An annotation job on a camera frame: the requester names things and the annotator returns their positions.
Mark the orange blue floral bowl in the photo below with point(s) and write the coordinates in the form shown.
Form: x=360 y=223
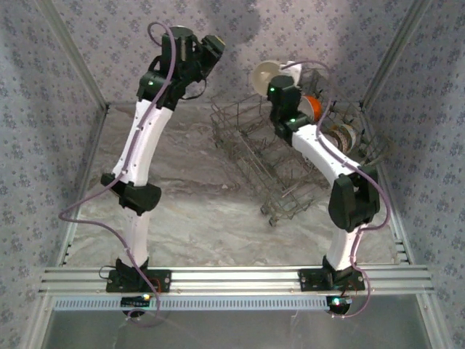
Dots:
x=314 y=107

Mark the white bowl with orange rim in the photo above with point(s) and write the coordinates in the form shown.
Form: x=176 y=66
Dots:
x=263 y=76

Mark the purple glass bowl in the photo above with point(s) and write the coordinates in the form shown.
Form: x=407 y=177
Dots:
x=343 y=136

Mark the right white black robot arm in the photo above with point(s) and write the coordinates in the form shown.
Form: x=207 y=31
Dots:
x=319 y=149

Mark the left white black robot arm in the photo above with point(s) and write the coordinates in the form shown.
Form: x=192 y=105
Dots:
x=141 y=145

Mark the right controller board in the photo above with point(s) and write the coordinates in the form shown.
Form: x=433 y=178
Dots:
x=338 y=303

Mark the controller board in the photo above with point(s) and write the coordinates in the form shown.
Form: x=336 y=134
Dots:
x=338 y=303
x=134 y=301

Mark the grey metal lower panel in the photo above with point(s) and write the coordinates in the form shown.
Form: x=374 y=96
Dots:
x=236 y=331

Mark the left controller board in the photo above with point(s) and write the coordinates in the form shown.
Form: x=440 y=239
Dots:
x=134 y=301

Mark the aluminium frame post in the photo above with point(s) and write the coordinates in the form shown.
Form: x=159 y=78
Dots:
x=74 y=54
x=395 y=54

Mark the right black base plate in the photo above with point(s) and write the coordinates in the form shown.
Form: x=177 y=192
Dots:
x=312 y=280

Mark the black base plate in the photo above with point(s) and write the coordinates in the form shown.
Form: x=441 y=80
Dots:
x=312 y=280
x=163 y=281

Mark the aluminium mounting rail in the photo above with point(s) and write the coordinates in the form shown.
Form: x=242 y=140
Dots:
x=236 y=276

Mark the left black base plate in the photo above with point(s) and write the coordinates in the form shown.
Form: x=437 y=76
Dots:
x=163 y=281

